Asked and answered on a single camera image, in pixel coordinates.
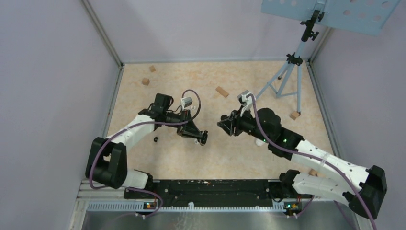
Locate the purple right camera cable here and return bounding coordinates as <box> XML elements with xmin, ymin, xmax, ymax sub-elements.
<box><xmin>247</xmin><ymin>93</ymin><xmax>372</xmax><ymax>230</ymax></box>

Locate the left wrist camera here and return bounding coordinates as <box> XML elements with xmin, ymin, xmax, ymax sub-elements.
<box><xmin>180</xmin><ymin>97</ymin><xmax>193</xmax><ymax>110</ymax></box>

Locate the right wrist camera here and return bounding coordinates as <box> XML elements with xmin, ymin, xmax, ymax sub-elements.
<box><xmin>237</xmin><ymin>90</ymin><xmax>256</xmax><ymax>116</ymax></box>

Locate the light blue tripod stand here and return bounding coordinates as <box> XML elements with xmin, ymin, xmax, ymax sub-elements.
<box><xmin>256</xmin><ymin>10</ymin><xmax>324</xmax><ymax>113</ymax></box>

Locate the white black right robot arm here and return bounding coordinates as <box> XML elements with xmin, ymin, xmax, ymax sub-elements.
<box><xmin>217</xmin><ymin>108</ymin><xmax>387</xmax><ymax>219</ymax></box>

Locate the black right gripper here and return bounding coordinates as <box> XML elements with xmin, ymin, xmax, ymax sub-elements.
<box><xmin>217</xmin><ymin>104</ymin><xmax>271</xmax><ymax>144</ymax></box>

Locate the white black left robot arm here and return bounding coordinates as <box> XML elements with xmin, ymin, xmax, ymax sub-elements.
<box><xmin>85</xmin><ymin>93</ymin><xmax>208</xmax><ymax>198</ymax></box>

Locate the white oval charging case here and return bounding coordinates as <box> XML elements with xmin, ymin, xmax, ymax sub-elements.
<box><xmin>255</xmin><ymin>139</ymin><xmax>267</xmax><ymax>147</ymax></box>

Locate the wooden block under tripod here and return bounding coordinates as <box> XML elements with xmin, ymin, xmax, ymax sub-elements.
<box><xmin>290</xmin><ymin>111</ymin><xmax>301</xmax><ymax>120</ymax></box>

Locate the white slotted cable duct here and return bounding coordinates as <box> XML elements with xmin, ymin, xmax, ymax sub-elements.
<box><xmin>86</xmin><ymin>201</ymin><xmax>286</xmax><ymax>213</ymax></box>

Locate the wooden cube left side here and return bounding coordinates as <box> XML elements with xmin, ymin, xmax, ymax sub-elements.
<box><xmin>142</xmin><ymin>78</ymin><xmax>150</xmax><ymax>86</ymax></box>

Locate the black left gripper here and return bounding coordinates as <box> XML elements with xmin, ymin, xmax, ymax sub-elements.
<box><xmin>163</xmin><ymin>109</ymin><xmax>203</xmax><ymax>139</ymax></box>

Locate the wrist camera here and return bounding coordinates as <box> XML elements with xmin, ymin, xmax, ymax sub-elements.
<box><xmin>180</xmin><ymin>97</ymin><xmax>193</xmax><ymax>110</ymax></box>
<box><xmin>237</xmin><ymin>90</ymin><xmax>256</xmax><ymax>116</ymax></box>

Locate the light blue perforated panel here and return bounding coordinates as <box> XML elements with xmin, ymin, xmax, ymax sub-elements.
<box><xmin>261</xmin><ymin>0</ymin><xmax>400</xmax><ymax>36</ymax></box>

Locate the small wooden cylinder block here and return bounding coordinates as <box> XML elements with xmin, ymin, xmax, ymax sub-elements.
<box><xmin>308</xmin><ymin>169</ymin><xmax>318</xmax><ymax>177</ymax></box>

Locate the wooden cube near corner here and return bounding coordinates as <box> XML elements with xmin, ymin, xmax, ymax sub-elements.
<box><xmin>149</xmin><ymin>65</ymin><xmax>156</xmax><ymax>72</ymax></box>

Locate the long wooden block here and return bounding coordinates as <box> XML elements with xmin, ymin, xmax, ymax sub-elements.
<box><xmin>215</xmin><ymin>86</ymin><xmax>229</xmax><ymax>98</ymax></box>

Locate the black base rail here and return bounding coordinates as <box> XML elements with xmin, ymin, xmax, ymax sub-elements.
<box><xmin>124</xmin><ymin>179</ymin><xmax>311</xmax><ymax>208</ymax></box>

